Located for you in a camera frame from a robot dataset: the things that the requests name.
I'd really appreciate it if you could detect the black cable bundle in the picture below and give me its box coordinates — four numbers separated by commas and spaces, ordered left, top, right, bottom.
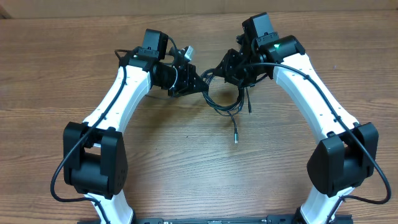
200, 68, 253, 144

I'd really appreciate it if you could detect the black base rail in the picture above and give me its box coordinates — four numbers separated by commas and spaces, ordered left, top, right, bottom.
77, 215, 354, 224

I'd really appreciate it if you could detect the brown cardboard wall panel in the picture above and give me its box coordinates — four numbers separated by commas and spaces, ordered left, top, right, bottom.
1, 0, 397, 19

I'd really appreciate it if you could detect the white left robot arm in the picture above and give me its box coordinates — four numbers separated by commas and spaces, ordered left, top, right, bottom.
58, 46, 208, 223

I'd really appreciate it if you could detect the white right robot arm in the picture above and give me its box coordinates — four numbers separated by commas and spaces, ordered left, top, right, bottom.
210, 33, 379, 223

